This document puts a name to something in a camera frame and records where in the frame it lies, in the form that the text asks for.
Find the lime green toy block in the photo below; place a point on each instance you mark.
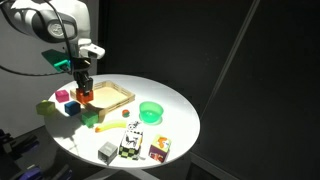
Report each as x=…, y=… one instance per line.
x=45, y=107

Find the wooden tray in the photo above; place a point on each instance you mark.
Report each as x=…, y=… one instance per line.
x=110, y=97

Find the white table pedestal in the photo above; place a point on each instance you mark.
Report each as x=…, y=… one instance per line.
x=123, y=175

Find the blue toy block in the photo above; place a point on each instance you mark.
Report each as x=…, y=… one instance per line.
x=72, y=108

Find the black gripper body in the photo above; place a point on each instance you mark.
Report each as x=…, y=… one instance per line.
x=81, y=66

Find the green plastic bowl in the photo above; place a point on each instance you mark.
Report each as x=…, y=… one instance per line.
x=151, y=112

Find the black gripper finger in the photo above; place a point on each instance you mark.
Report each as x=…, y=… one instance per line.
x=78, y=81
x=87, y=85

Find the colourful soft picture cube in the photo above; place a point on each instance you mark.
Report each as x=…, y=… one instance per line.
x=160, y=148

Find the grey toy block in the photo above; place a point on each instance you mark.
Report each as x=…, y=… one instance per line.
x=107, y=153

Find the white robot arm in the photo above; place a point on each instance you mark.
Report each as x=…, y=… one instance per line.
x=50, y=23

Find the purple black bar clamp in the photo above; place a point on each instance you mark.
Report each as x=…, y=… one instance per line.
x=18, y=143
x=31, y=173

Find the orange toy block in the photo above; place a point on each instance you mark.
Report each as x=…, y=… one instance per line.
x=84, y=96

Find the pink toy block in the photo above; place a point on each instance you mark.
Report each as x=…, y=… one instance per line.
x=62, y=96

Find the dark green toy block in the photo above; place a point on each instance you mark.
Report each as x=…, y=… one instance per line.
x=90, y=119

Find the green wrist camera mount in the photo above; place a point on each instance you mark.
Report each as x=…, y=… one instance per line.
x=53, y=59

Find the yellow toy banana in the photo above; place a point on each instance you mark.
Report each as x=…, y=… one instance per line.
x=111, y=126

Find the small orange toy ball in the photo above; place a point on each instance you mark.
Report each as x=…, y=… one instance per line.
x=125, y=113

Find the black white checkered soft cube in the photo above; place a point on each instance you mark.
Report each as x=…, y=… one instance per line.
x=131, y=144

